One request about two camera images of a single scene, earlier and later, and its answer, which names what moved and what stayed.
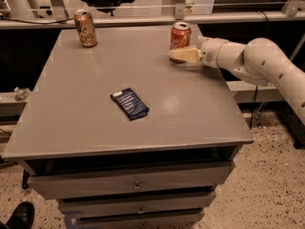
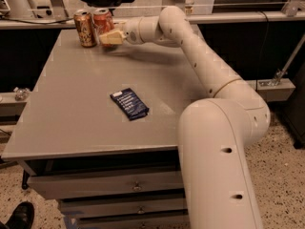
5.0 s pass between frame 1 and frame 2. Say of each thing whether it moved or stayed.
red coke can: moved
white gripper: moved
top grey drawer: stayed
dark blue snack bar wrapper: stayed
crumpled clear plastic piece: stayed
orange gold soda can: stayed
